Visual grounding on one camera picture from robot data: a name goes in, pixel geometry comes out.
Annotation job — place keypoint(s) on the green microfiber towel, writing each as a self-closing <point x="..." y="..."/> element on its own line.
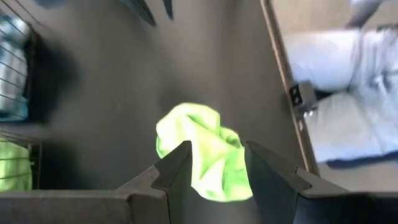
<point x="211" y="149"/>
<point x="14" y="168"/>

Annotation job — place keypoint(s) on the light blue microfiber towel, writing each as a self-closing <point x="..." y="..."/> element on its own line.
<point x="14" y="113"/>
<point x="12" y="62"/>

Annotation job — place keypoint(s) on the person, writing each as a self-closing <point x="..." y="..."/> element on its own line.
<point x="326" y="62"/>

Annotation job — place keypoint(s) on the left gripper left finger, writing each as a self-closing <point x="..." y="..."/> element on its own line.
<point x="93" y="208"/>

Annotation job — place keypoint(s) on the black table frame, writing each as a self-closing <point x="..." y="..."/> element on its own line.
<point x="280" y="59"/>

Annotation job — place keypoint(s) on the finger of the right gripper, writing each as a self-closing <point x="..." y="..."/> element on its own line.
<point x="168" y="7"/>
<point x="141" y="11"/>

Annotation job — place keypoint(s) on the black table mat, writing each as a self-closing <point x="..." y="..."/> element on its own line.
<point x="109" y="77"/>

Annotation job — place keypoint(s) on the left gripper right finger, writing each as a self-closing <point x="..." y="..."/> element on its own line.
<point x="311" y="208"/>

